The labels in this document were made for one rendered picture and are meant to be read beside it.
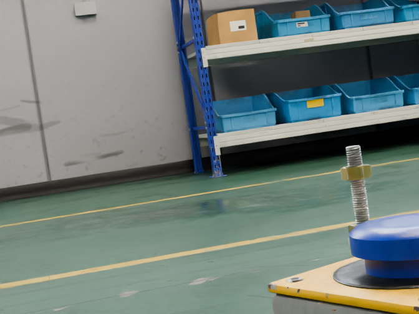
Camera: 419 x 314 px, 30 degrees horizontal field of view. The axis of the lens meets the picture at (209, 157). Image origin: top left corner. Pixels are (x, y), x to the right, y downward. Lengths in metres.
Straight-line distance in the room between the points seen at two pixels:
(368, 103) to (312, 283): 4.83
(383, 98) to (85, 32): 2.02
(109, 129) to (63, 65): 0.53
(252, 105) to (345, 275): 5.07
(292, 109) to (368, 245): 4.64
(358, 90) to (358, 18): 0.67
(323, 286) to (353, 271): 0.02
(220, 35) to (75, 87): 1.13
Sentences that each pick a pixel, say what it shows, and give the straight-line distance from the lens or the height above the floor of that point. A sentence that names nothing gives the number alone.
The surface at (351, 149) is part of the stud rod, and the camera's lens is 0.51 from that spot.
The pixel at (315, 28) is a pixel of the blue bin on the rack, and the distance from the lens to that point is 5.02.
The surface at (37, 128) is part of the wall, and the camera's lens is 5.35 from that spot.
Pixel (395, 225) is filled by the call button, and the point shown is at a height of 0.33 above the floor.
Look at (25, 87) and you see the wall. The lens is 5.36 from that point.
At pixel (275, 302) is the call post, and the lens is 0.27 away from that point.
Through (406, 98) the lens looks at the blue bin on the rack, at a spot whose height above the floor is 0.30.
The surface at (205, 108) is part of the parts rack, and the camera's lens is 4.72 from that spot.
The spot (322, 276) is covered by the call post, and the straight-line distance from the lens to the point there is 0.27.
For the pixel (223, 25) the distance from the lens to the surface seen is 4.85.
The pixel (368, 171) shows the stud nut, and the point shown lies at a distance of 0.52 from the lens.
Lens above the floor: 0.37
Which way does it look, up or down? 3 degrees down
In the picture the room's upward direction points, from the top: 8 degrees counter-clockwise
